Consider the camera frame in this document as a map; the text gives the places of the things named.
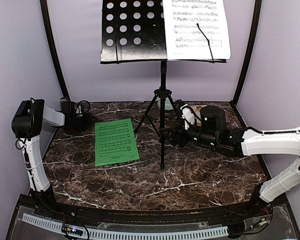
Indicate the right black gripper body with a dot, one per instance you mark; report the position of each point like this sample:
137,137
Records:
183,140

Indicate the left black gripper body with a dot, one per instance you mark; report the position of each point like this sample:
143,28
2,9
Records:
86,121

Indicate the green sheet music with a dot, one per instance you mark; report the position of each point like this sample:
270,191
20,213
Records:
115,143

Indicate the white sheet music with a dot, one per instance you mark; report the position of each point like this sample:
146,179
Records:
196,30

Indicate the black music stand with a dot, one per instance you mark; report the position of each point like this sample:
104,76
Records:
134,31

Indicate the brown wooden metronome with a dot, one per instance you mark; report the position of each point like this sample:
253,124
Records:
73,130

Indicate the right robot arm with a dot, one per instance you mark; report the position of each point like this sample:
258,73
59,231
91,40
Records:
209,130

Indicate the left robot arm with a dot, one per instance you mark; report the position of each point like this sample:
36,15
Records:
27,123

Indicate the green ceramic bowl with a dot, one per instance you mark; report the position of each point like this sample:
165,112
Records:
168,107

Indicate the floral square plate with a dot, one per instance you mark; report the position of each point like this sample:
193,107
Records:
197,108

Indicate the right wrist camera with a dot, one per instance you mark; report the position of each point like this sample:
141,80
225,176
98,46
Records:
186,113

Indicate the black front rail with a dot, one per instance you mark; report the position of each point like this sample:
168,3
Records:
221,214

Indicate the white slotted cable duct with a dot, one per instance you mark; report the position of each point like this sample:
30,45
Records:
111,231

